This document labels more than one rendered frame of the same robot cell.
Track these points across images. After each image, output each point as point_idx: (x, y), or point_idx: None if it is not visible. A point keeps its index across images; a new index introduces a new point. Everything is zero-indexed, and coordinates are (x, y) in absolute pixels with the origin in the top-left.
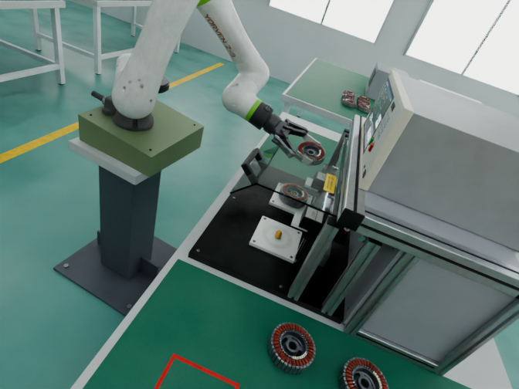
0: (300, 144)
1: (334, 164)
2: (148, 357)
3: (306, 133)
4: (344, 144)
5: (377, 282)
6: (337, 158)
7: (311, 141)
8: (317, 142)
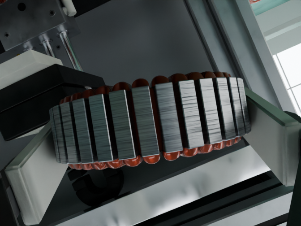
0: (169, 160)
1: (220, 35)
2: None
3: (294, 183)
4: (172, 209)
5: None
6: (231, 63)
7: (253, 129)
8: (244, 136)
